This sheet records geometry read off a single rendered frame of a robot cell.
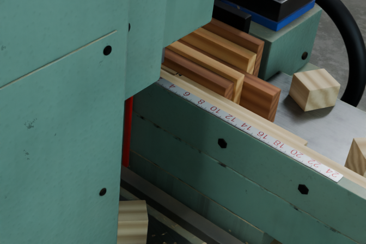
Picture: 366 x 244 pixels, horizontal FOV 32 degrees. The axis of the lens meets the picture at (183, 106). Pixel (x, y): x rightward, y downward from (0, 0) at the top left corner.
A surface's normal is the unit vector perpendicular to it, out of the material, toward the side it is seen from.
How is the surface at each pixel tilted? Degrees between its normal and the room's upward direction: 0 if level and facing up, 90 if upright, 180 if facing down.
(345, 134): 0
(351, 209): 90
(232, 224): 90
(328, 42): 0
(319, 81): 0
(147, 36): 90
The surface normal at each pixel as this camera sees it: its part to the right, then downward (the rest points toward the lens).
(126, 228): 0.15, 0.61
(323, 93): 0.39, 0.58
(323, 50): 0.10, -0.79
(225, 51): -0.62, 0.42
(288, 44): 0.78, 0.43
